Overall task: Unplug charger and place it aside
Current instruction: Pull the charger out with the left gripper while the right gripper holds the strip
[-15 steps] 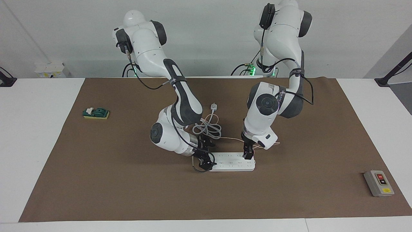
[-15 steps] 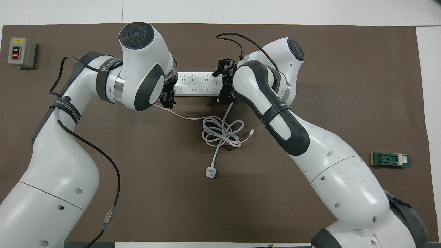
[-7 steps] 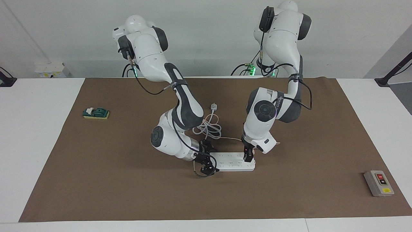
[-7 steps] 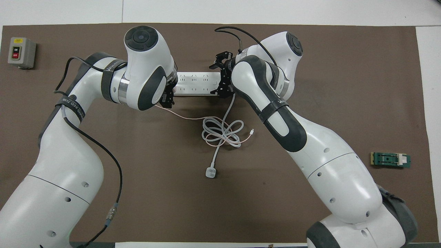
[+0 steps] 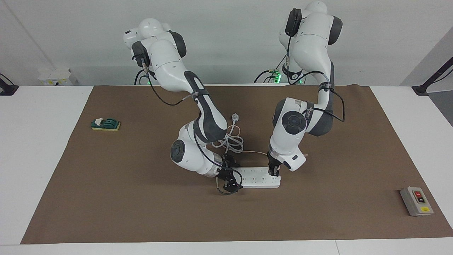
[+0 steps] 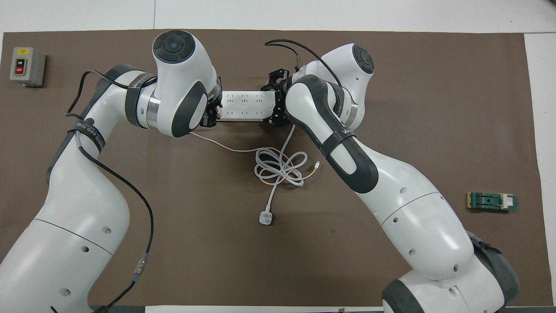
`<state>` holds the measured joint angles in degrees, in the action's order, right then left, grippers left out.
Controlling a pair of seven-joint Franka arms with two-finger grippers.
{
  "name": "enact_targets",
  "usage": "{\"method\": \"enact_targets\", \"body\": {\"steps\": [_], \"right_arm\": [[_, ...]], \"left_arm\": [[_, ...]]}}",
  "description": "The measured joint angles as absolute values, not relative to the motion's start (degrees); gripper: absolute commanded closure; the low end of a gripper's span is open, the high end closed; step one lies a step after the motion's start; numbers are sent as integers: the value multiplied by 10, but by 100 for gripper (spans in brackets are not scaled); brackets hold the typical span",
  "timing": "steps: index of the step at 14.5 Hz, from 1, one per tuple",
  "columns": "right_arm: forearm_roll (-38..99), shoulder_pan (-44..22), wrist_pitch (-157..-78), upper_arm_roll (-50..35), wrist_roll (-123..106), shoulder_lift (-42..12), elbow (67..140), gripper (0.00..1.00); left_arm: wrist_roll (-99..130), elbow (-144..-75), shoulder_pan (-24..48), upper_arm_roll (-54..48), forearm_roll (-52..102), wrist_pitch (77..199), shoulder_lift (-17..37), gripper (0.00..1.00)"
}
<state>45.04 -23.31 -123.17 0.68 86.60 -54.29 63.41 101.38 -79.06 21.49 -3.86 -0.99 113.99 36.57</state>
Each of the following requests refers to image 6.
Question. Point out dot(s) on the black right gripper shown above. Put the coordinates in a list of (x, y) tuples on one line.
[(282, 96)]

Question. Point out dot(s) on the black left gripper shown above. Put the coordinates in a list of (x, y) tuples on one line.
[(218, 93)]

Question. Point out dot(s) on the white power strip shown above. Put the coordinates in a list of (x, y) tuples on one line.
[(245, 106)]

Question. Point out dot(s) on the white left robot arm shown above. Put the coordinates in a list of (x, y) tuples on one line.
[(82, 195)]

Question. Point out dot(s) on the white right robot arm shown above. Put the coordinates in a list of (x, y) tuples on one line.
[(412, 217)]

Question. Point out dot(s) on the brown table mat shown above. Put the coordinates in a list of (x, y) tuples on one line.
[(260, 261)]

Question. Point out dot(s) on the grey on-off switch box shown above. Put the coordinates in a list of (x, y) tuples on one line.
[(30, 65)]

